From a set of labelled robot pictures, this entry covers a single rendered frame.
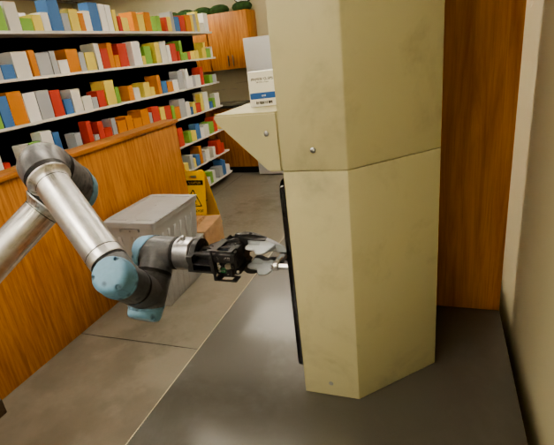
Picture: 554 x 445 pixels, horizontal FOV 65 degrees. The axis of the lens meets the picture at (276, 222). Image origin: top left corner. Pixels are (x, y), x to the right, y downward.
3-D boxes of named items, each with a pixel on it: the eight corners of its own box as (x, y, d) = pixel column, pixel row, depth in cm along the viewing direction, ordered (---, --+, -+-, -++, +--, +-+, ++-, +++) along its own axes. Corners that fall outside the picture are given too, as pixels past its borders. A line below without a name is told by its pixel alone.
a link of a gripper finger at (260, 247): (282, 262, 87) (240, 262, 91) (291, 250, 92) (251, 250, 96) (279, 248, 86) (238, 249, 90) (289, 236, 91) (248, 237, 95)
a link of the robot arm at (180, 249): (191, 260, 104) (185, 229, 101) (208, 261, 102) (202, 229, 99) (174, 275, 97) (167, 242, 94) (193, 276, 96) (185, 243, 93)
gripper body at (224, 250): (239, 283, 91) (188, 280, 95) (254, 265, 98) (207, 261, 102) (234, 250, 88) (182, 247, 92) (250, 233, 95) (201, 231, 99)
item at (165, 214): (205, 232, 347) (197, 193, 335) (163, 268, 294) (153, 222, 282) (160, 231, 361) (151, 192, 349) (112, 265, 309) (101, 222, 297)
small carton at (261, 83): (279, 101, 84) (276, 68, 81) (278, 104, 79) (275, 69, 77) (253, 104, 84) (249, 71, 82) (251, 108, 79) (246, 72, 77)
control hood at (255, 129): (325, 133, 102) (322, 88, 98) (282, 171, 74) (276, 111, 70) (278, 135, 106) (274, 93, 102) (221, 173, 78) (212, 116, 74)
